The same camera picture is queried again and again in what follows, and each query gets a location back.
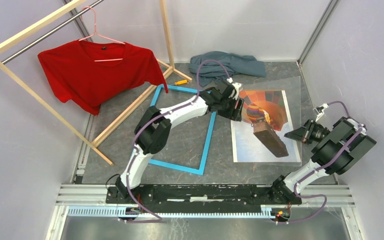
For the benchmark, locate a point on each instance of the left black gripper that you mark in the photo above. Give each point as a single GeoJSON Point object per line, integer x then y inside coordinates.
{"type": "Point", "coordinates": [233, 114]}

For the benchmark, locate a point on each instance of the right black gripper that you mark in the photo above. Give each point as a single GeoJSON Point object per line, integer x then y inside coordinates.
{"type": "Point", "coordinates": [304, 133]}

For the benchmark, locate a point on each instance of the hot-air balloon photo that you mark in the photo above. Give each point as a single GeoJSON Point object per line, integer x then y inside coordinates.
{"type": "Point", "coordinates": [248, 145]}

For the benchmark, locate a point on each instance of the yellow handled screwdriver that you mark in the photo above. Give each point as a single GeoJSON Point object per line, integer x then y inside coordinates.
{"type": "Point", "coordinates": [181, 82]}

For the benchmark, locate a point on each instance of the blue picture frame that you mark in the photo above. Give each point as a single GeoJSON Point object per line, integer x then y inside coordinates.
{"type": "Point", "coordinates": [206, 147]}

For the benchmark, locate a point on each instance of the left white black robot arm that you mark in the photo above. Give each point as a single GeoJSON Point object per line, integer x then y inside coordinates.
{"type": "Point", "coordinates": [153, 129]}

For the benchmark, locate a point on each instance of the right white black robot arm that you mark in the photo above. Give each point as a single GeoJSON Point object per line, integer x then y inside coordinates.
{"type": "Point", "coordinates": [336, 151]}

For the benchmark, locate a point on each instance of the grey-blue crumpled cloth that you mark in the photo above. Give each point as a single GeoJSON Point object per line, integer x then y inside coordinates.
{"type": "Point", "coordinates": [215, 66]}

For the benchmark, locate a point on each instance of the aluminium corner profile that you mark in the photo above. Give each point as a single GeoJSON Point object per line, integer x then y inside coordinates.
{"type": "Point", "coordinates": [326, 15]}

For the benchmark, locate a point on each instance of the red t-shirt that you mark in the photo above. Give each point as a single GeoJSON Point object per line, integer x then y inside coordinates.
{"type": "Point", "coordinates": [90, 73]}

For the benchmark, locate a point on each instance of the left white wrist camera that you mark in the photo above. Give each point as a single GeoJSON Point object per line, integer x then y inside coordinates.
{"type": "Point", "coordinates": [237, 87]}

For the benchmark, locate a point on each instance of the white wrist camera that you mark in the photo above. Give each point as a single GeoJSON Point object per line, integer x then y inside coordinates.
{"type": "Point", "coordinates": [319, 111]}
{"type": "Point", "coordinates": [237, 87]}

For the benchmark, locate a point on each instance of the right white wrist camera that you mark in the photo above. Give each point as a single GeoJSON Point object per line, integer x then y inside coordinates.
{"type": "Point", "coordinates": [319, 111]}

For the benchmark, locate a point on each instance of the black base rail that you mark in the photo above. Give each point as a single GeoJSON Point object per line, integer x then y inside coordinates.
{"type": "Point", "coordinates": [194, 198]}

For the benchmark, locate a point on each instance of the grey slotted cable duct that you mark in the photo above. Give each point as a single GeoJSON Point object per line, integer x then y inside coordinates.
{"type": "Point", "coordinates": [130, 212]}

